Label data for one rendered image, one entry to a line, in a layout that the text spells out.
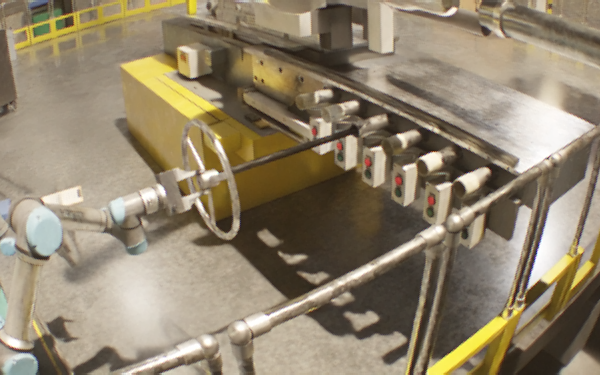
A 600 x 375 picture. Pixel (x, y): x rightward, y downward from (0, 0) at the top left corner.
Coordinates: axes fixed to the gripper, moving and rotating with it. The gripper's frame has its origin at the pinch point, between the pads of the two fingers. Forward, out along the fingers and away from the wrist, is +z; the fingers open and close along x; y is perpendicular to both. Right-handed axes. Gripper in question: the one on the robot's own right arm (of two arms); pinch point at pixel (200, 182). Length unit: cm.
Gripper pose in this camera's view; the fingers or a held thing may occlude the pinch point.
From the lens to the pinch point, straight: 164.5
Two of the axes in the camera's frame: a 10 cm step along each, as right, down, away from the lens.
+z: 8.3, -3.1, 4.6
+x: -3.0, -9.5, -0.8
